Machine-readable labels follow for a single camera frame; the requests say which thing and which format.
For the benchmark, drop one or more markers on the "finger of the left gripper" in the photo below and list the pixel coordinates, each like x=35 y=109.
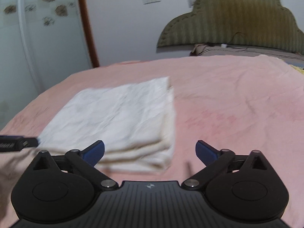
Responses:
x=11 y=143

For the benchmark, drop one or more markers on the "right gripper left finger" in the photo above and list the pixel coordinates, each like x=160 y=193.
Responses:
x=82 y=163

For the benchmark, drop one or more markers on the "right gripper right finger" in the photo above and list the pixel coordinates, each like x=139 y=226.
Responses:
x=217 y=163

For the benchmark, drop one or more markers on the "cream white textured pants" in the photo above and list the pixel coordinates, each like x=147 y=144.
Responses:
x=136 y=123

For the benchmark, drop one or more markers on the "pink bed blanket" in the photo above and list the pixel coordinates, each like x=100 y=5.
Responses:
x=239 y=103

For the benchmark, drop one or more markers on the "grey striped pillow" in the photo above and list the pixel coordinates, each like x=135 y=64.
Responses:
x=237 y=50

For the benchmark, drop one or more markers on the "olive green padded headboard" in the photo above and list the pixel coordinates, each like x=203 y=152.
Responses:
x=262 y=23

